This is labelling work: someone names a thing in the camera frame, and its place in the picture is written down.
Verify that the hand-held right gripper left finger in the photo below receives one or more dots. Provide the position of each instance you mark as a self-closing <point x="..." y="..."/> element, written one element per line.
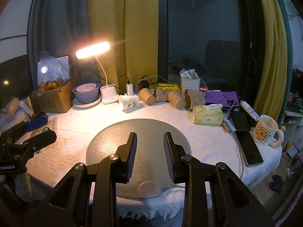
<point x="132" y="157"/>

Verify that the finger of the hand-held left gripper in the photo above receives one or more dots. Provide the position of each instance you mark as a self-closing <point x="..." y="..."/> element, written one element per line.
<point x="45" y="137"/>
<point x="35" y="123"/>

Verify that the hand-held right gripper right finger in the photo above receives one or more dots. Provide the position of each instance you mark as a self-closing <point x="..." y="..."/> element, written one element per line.
<point x="169" y="157"/>

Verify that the white paper cup green print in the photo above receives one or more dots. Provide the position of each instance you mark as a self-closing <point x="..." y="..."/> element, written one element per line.
<point x="129" y="102"/>

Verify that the brown paper cup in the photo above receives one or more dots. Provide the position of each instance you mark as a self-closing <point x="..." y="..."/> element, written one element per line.
<point x="176" y="99"/>
<point x="162" y="95"/>
<point x="146" y="96"/>
<point x="196" y="103"/>
<point x="194" y="92"/>

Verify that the cardboard box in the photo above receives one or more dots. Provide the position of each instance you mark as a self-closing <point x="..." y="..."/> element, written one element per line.
<point x="55" y="100"/>

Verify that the round grey mat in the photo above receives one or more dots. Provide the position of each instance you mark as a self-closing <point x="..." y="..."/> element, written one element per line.
<point x="146" y="128"/>

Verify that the white textured tablecloth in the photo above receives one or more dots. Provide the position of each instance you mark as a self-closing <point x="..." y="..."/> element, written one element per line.
<point x="78" y="127"/>

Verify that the pink round device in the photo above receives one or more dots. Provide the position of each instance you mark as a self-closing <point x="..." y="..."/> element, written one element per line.
<point x="149" y="189"/>

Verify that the pale scalloped plate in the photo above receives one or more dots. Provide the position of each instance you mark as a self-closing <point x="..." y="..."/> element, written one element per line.
<point x="81" y="106"/>

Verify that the clear bag of small fruits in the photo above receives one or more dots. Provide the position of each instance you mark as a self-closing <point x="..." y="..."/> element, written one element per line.
<point x="51" y="72"/>

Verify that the yellow-green tissue pack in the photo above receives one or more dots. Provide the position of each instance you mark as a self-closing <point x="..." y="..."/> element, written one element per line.
<point x="208" y="117"/>

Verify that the purple bowl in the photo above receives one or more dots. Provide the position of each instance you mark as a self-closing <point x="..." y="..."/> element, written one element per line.
<point x="86" y="97"/>

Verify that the pink bowl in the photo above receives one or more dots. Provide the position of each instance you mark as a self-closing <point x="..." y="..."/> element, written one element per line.
<point x="85" y="87"/>

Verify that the white-framed tablet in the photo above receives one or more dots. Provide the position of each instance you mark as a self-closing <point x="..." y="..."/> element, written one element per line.
<point x="64" y="60"/>

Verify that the white charger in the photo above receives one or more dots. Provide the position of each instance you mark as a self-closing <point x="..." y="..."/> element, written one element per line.
<point x="129" y="87"/>

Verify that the yellow bag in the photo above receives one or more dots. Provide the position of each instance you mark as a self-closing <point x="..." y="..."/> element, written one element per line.
<point x="165" y="87"/>

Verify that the black charger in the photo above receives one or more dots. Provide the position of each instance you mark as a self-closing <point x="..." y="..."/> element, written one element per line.
<point x="144" y="84"/>

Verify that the white plastic basket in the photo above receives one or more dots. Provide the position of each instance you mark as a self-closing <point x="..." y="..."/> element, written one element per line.
<point x="189" y="85"/>

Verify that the purple pouch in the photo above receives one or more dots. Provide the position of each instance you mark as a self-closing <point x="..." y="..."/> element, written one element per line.
<point x="220" y="97"/>

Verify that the small black phone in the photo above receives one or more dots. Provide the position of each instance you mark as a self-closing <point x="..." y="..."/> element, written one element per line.
<point x="240" y="121"/>

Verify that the large black phone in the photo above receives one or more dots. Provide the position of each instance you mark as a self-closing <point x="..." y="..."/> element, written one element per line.
<point x="249" y="147"/>

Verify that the bunch of sachets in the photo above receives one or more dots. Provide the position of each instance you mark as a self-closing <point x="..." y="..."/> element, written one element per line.
<point x="187" y="73"/>

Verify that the white tube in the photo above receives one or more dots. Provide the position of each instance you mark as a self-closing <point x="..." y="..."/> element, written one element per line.
<point x="248" y="110"/>

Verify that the white desk lamp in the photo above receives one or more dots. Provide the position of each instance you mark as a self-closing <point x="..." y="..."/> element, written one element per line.
<point x="93" y="50"/>

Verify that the white cartoon print mug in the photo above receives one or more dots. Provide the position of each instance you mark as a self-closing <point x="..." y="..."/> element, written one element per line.
<point x="264" y="132"/>

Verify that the grey-green curtain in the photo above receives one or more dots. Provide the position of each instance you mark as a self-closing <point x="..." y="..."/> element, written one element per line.
<point x="59" y="16"/>
<point x="287" y="52"/>

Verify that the dark slipper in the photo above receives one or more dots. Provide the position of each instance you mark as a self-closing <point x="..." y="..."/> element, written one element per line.
<point x="277" y="183"/>

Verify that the yellow curtain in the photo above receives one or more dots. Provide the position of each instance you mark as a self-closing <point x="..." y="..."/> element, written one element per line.
<point x="272" y="52"/>
<point x="132" y="28"/>

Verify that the black window frame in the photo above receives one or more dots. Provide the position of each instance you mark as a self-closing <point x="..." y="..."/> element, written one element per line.
<point x="162" y="28"/>

